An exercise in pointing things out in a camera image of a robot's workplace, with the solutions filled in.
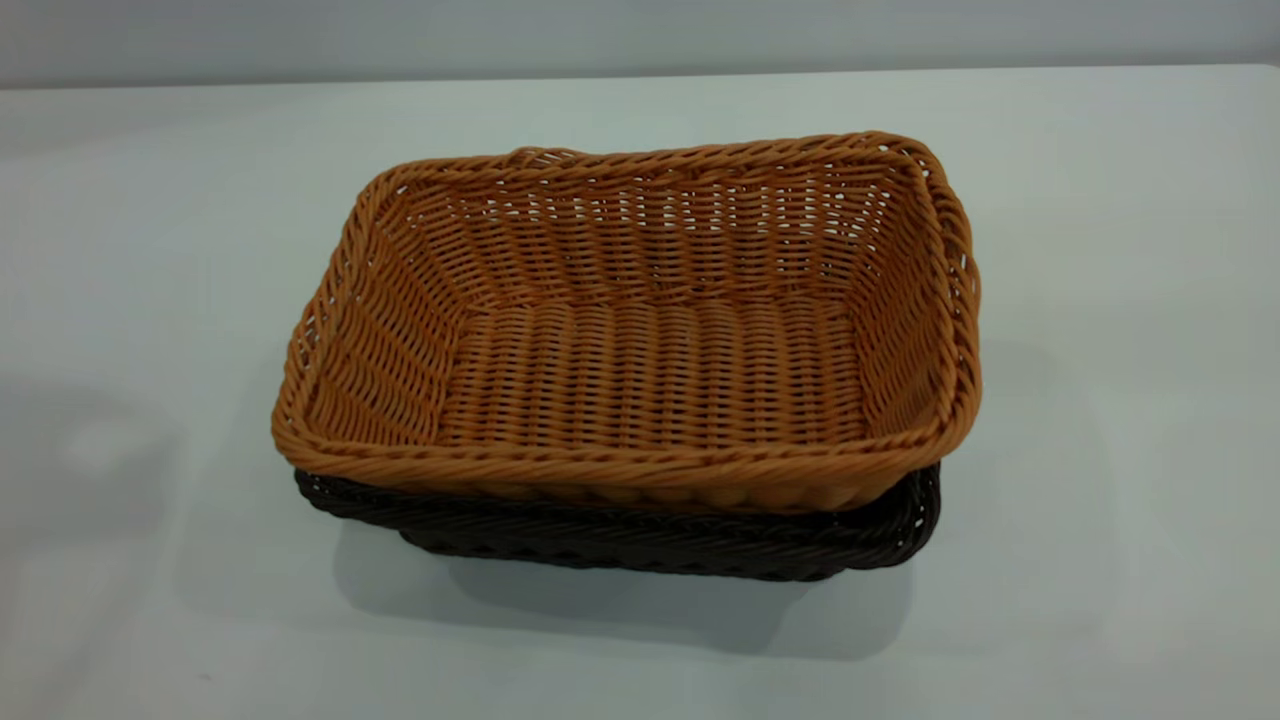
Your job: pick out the orange wicker basket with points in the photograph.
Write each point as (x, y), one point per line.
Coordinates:
(650, 370)

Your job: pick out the black wicker basket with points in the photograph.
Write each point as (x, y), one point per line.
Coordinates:
(640, 540)

